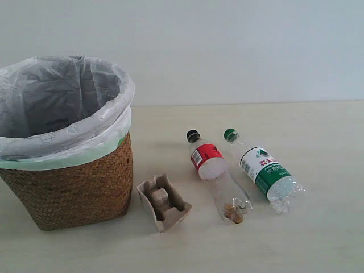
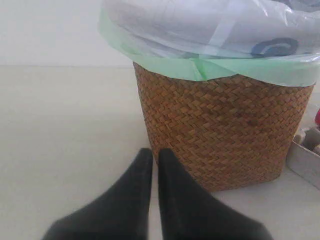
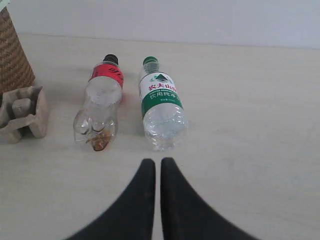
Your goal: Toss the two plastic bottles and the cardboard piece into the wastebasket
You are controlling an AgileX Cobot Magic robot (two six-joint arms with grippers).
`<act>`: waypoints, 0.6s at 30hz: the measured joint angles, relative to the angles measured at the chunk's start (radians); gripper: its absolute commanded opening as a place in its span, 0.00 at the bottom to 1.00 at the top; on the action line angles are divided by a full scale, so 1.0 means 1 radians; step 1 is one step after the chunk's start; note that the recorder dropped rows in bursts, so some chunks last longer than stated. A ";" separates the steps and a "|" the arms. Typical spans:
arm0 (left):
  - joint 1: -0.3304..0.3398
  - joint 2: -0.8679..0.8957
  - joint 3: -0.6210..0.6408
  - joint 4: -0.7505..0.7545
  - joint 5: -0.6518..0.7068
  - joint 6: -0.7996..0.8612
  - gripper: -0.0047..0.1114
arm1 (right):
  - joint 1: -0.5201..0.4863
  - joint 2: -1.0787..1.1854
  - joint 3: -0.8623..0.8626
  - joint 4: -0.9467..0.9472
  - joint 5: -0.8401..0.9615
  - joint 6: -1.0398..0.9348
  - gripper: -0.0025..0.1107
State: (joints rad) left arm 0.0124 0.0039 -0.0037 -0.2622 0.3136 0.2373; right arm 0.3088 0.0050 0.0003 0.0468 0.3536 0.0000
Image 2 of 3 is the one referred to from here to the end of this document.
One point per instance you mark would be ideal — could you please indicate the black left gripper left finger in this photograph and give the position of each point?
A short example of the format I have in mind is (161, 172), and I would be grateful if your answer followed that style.
(121, 213)

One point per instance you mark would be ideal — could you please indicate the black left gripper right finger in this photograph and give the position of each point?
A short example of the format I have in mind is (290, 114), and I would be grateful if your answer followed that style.
(189, 212)

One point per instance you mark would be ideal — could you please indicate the grey cardboard pulp tray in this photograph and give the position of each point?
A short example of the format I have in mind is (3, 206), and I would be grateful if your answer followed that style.
(303, 157)

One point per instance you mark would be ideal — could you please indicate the red label plastic bottle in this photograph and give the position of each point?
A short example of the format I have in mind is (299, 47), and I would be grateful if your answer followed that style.
(317, 118)

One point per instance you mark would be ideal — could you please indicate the woven wicker trash basket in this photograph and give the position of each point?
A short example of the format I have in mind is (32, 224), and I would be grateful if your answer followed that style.
(229, 132)

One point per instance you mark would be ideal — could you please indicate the translucent green-edged bin liner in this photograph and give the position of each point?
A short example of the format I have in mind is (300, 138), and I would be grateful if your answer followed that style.
(273, 41)

